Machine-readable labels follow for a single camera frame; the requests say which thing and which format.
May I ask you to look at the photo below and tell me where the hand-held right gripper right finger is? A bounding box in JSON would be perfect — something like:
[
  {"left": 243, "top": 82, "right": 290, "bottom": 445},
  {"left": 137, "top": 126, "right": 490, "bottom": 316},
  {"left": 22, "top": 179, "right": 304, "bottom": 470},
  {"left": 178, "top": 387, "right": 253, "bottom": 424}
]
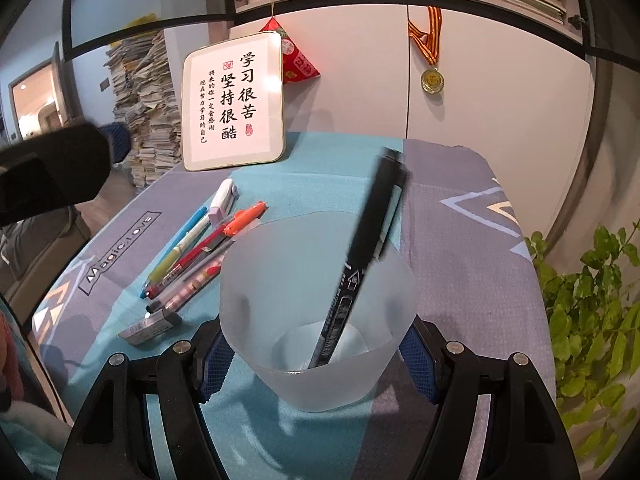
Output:
[{"left": 397, "top": 317, "right": 583, "bottom": 480}]

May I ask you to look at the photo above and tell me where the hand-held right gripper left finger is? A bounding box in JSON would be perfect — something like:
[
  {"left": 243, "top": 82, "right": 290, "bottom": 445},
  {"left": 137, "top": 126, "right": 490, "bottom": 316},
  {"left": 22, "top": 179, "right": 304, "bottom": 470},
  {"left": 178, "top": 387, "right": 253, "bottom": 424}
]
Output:
[{"left": 55, "top": 317, "right": 238, "bottom": 480}]

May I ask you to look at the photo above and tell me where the clear plastic pen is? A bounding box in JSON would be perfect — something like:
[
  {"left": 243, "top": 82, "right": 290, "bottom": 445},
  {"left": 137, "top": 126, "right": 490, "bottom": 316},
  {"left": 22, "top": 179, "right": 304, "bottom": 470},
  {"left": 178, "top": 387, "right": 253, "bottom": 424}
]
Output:
[{"left": 145, "top": 252, "right": 224, "bottom": 313}]

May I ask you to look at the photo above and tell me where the translucent plastic cup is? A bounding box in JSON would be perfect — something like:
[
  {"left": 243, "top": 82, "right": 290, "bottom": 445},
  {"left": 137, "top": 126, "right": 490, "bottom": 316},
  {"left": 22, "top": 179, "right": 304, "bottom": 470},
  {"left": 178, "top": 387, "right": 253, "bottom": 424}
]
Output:
[{"left": 219, "top": 210, "right": 418, "bottom": 413}]

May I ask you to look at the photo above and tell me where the red gel pen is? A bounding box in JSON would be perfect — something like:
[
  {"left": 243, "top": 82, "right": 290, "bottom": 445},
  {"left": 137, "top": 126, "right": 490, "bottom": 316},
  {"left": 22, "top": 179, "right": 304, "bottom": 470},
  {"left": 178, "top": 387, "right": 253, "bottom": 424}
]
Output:
[{"left": 147, "top": 227, "right": 235, "bottom": 298}]

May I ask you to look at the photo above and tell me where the blue and yellow-green pen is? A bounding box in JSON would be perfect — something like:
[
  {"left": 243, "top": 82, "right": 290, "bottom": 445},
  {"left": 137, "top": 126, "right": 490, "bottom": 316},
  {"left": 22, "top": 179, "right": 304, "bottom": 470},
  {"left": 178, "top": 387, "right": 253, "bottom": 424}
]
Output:
[{"left": 141, "top": 206, "right": 208, "bottom": 298}]

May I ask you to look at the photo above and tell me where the black marker pen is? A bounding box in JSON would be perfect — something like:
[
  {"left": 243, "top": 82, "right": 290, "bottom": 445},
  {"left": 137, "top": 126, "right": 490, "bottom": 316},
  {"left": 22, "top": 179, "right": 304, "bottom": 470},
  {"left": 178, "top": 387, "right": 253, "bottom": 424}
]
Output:
[{"left": 307, "top": 147, "right": 411, "bottom": 371}]

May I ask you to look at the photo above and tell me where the blue chair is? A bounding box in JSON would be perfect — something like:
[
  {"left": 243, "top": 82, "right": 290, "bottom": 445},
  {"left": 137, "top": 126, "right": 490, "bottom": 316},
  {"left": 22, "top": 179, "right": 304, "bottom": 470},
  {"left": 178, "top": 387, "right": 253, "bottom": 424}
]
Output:
[{"left": 102, "top": 125, "right": 133, "bottom": 166}]

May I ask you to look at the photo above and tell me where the grey sleeved eraser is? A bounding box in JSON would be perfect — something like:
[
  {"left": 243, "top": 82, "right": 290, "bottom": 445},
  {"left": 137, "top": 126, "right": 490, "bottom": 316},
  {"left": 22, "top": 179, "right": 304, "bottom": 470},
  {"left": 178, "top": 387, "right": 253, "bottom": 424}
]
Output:
[{"left": 118, "top": 308, "right": 183, "bottom": 347}]

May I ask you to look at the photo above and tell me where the teal and grey tablecloth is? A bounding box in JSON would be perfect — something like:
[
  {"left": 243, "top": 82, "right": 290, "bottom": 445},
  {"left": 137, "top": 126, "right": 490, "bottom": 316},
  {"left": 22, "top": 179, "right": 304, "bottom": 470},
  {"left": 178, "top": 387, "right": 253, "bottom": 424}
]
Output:
[{"left": 32, "top": 132, "right": 556, "bottom": 480}]

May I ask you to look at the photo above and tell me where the tall stack of papers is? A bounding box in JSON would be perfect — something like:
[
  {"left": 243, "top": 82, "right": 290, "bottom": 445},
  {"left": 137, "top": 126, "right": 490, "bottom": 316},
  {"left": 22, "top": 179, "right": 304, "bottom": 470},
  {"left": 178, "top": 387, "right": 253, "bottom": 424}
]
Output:
[{"left": 104, "top": 30, "right": 183, "bottom": 191}]

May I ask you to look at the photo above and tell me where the green potted plant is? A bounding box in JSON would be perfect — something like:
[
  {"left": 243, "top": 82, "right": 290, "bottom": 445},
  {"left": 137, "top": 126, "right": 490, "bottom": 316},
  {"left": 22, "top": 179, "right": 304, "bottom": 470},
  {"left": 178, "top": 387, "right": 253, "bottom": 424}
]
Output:
[{"left": 525, "top": 220, "right": 640, "bottom": 461}]

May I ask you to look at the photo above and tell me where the white calligraphy sign board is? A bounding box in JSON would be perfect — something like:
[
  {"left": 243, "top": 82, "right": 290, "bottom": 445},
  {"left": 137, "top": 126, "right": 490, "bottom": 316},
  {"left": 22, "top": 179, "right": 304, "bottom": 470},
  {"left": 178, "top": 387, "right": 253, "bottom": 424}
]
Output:
[{"left": 181, "top": 31, "right": 287, "bottom": 172}]

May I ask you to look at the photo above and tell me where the red hanging pouch ornament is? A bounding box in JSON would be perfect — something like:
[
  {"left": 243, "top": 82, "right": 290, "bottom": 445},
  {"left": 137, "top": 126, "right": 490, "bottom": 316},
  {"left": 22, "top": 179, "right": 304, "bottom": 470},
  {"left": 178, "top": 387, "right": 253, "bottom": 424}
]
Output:
[{"left": 260, "top": 17, "right": 321, "bottom": 83}]

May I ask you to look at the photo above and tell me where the gold medal with striped ribbon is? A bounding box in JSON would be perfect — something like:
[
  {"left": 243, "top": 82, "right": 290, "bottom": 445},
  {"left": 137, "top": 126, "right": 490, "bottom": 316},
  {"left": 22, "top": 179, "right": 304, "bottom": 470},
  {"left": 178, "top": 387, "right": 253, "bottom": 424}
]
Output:
[{"left": 406, "top": 6, "right": 445, "bottom": 95}]

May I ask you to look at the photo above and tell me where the white cabinet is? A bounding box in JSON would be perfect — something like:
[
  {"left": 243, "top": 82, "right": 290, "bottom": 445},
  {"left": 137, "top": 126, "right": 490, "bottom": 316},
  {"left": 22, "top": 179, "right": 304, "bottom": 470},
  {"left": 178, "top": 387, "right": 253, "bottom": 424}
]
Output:
[{"left": 165, "top": 0, "right": 596, "bottom": 241}]

